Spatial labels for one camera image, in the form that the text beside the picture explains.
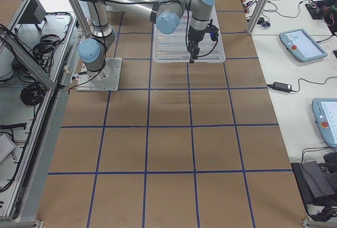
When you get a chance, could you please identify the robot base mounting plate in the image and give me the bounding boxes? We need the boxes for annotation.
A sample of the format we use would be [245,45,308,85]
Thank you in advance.
[76,57,123,92]

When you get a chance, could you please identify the clear plastic box lid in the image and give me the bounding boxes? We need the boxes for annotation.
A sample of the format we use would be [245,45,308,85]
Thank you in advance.
[152,3,226,64]

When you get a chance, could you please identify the black monitor stand base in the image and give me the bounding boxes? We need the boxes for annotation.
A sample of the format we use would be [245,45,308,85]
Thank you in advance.
[291,161,336,207]

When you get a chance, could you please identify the aluminium frame post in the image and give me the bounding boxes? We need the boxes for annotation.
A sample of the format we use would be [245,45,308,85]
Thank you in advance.
[247,0,268,35]

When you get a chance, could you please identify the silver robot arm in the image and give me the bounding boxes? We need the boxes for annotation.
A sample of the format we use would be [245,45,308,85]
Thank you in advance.
[79,0,219,63]

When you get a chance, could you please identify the black power adapter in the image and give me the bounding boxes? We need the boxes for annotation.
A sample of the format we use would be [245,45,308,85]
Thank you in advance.
[273,82,292,93]

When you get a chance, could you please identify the blue teach pendant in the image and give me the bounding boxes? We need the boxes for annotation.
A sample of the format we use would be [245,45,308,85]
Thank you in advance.
[279,28,328,62]
[312,98,336,147]

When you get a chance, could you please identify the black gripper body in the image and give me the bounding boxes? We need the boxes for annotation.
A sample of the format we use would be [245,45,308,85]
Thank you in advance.
[187,19,219,52]

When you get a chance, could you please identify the black cable bundle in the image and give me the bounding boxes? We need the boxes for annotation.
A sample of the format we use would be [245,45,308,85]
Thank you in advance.
[20,84,44,106]

